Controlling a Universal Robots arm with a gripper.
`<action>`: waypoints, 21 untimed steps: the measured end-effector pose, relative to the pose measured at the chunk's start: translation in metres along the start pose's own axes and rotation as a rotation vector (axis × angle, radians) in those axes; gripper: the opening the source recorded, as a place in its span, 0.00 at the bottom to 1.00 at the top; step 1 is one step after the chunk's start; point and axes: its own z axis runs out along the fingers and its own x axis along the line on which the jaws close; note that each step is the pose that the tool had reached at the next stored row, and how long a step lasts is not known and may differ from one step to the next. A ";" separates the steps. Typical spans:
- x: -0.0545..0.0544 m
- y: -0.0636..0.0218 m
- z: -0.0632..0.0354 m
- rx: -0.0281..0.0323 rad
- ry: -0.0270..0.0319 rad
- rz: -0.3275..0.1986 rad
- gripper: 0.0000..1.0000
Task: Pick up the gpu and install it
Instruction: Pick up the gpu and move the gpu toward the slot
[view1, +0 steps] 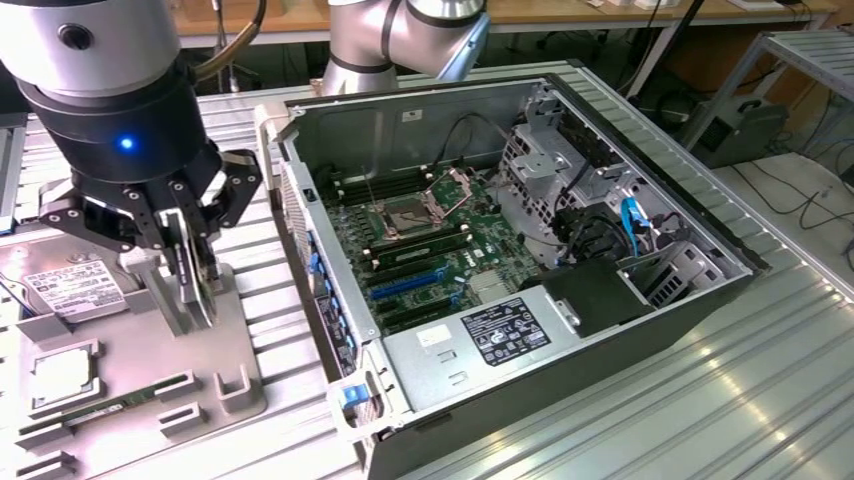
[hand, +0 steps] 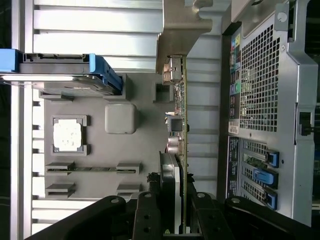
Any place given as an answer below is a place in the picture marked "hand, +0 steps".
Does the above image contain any hard disk with blue caddy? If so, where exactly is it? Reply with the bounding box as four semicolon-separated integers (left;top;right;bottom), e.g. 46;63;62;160
0;48;125;97

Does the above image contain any grey metal rail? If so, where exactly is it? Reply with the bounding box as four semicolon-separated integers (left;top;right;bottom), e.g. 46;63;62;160
10;0;27;240

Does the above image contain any blue slot retainer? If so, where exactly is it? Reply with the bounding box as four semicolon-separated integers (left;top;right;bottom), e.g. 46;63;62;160
264;149;281;169
252;167;280;190
263;190;279;211

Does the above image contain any open black PC case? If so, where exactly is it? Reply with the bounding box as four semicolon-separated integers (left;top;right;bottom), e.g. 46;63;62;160
216;0;320;227

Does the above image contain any silver CPU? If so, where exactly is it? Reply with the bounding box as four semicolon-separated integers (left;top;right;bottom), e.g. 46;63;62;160
53;118;83;153

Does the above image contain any grey parts rack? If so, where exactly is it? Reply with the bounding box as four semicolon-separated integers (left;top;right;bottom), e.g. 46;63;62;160
39;73;187;201

